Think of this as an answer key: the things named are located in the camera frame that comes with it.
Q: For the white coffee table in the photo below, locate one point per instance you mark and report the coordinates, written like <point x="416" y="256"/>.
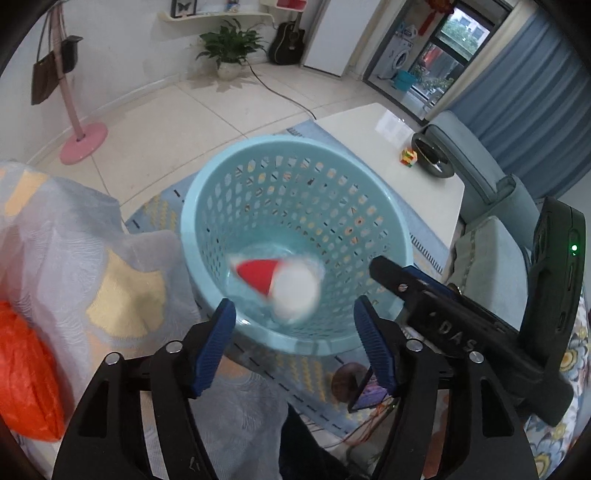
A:
<point x="378" y="137"/>

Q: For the grey blue sofa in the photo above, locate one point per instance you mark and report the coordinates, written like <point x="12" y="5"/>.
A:
<point x="500" y="215"/>

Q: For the black hanging bag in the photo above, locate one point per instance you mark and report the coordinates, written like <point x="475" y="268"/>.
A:
<point x="69" y="52"/>

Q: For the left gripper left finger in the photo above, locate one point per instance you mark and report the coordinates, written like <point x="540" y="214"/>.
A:
<point x="205" y="345"/>

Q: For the green potted plant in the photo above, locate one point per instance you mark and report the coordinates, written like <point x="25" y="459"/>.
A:
<point x="230" y="47"/>

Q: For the brown round stool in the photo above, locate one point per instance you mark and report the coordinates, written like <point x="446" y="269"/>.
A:
<point x="346" y="381"/>

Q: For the brown hanging handbag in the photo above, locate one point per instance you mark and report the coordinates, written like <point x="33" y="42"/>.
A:
<point x="44" y="73"/>

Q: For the white wall shelf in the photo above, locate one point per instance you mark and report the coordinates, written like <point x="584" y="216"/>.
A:
<point x="266" y="17"/>

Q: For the colourful rubik's cube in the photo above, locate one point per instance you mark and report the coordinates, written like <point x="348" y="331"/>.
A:
<point x="409" y="157"/>

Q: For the butterfly picture frame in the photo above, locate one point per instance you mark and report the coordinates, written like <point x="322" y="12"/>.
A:
<point x="183" y="8"/>

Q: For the white washing machine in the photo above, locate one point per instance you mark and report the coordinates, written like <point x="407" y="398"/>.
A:
<point x="397" y="52"/>

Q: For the black acoustic guitar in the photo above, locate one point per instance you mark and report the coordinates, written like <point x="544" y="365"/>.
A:
<point x="288" y="46"/>

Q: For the blue patterned floor rug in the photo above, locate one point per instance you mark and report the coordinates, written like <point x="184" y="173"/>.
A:
<point x="304" y="380"/>

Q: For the black round ashtray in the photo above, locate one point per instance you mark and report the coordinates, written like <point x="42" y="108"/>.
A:
<point x="431" y="157"/>

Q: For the light blue plastic basket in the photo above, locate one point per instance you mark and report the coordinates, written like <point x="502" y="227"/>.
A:
<point x="281" y="196"/>

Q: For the orange plastic bag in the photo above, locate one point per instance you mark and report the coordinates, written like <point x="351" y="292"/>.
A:
<point x="31" y="405"/>

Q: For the blue plastic bucket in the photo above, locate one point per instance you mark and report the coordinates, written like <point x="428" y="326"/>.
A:
<point x="404" y="81"/>

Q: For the blue curtain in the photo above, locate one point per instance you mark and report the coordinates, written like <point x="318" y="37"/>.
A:
<point x="530" y="108"/>

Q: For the white refrigerator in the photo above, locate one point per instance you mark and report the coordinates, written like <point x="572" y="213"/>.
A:
<point x="337" y="33"/>

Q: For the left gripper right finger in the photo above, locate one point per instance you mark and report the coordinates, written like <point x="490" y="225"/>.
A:
<point x="374" y="343"/>

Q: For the pink coat stand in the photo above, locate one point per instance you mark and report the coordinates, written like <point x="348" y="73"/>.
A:
<point x="85" y="139"/>

